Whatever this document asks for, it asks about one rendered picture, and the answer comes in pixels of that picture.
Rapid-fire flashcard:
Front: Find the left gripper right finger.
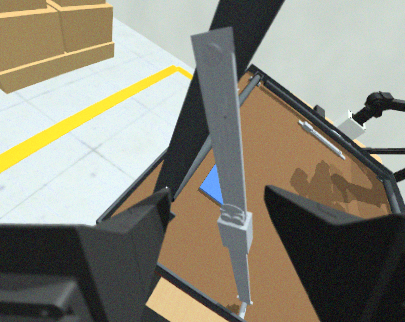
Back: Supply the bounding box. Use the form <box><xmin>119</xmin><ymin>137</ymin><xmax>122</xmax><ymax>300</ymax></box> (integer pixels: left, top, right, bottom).
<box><xmin>264</xmin><ymin>185</ymin><xmax>405</xmax><ymax>322</ymax></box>

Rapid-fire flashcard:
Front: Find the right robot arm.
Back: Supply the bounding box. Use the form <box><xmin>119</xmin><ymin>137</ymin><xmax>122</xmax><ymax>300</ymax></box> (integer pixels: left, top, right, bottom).
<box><xmin>352</xmin><ymin>91</ymin><xmax>405</xmax><ymax>127</ymax></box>

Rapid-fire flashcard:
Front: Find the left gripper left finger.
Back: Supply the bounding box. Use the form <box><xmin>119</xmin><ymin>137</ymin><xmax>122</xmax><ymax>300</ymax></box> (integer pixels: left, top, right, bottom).
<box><xmin>0</xmin><ymin>188</ymin><xmax>172</xmax><ymax>322</ymax></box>

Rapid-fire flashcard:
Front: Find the flat blue rectangular block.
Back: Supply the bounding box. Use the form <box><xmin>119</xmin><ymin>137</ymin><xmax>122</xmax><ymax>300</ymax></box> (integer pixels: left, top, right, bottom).
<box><xmin>199</xmin><ymin>164</ymin><xmax>223</xmax><ymax>205</ymax></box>

